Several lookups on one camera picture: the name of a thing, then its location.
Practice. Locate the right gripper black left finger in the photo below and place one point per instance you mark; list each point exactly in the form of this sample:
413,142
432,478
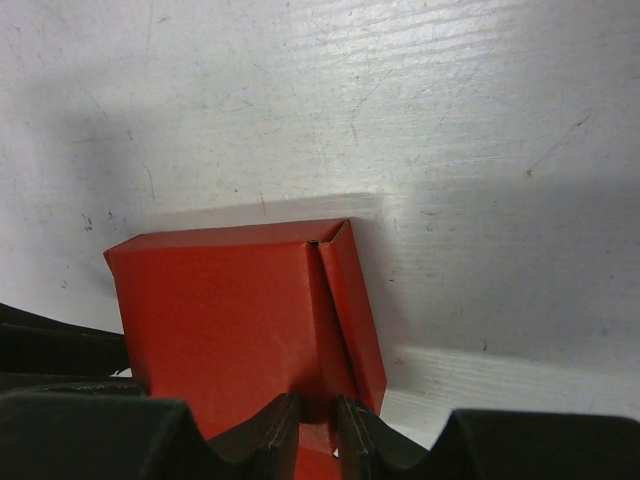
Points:
63,427

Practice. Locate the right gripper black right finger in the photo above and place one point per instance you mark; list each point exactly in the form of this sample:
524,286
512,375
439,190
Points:
490,444

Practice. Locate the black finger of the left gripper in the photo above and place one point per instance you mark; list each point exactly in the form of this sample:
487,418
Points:
33,344

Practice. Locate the red paper box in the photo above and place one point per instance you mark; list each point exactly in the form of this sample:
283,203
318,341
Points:
228,318

